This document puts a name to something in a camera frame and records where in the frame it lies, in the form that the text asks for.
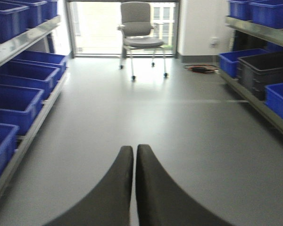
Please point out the grey office chair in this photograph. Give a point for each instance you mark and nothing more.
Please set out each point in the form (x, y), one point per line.
(136, 27)

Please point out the black plastic crate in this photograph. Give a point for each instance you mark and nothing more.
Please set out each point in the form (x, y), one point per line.
(257, 71)

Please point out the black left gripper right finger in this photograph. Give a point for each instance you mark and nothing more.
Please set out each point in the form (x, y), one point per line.
(161, 201)

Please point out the left steel bin shelf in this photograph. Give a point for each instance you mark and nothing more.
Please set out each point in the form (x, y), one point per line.
(24, 106)

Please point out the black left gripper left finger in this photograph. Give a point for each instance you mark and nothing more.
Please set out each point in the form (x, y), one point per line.
(108, 203)

